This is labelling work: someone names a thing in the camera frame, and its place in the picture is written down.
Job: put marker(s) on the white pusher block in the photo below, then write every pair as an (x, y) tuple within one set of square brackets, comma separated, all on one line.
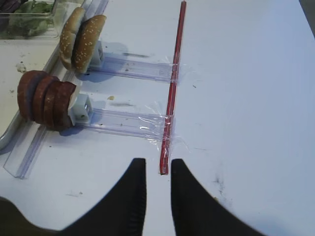
[(97, 57), (80, 109)]

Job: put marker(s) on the right sesame bun top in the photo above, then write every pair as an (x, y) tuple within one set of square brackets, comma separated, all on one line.
[(86, 41)]

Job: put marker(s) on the metal baking tray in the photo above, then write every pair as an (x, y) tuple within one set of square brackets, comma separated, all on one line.
[(7, 136)]

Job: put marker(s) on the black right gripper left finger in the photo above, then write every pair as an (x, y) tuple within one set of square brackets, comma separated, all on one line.
[(121, 212)]

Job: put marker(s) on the red plastic strip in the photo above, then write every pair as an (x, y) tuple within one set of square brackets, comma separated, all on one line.
[(166, 139)]

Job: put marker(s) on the white pusher block lower right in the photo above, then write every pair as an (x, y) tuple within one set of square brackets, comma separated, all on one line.
[(80, 109)]

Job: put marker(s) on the white pusher block upper right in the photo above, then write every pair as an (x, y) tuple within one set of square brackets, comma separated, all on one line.
[(97, 57)]

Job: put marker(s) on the purple cabbage leaves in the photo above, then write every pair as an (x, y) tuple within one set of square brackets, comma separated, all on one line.
[(7, 7)]

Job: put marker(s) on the sesame bun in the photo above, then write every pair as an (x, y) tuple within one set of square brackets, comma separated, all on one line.
[(68, 36), (86, 41)]

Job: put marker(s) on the clear long rail right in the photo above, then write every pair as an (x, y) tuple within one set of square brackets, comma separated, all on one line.
[(23, 154)]

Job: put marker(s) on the green lettuce in box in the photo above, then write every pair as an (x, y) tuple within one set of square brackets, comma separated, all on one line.
[(32, 18)]

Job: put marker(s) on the left sesame bun top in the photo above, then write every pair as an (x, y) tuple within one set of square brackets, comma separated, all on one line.
[(68, 36)]

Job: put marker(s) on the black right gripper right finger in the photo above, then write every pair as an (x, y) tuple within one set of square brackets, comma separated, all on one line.
[(196, 213)]

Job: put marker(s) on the clear plastic box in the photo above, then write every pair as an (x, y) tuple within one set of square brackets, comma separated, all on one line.
[(62, 9)]

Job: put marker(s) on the clear lower right track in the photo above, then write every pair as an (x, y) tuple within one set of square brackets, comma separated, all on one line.
[(147, 126)]

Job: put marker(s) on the clear upper right track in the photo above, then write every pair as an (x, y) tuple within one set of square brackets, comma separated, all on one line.
[(160, 72)]

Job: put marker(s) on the clear track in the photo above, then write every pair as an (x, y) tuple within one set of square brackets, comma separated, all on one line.
[(160, 72), (147, 126)]

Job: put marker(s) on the meat patty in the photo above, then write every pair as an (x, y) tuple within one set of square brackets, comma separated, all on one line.
[(25, 91), (48, 117), (39, 97), (61, 118)]

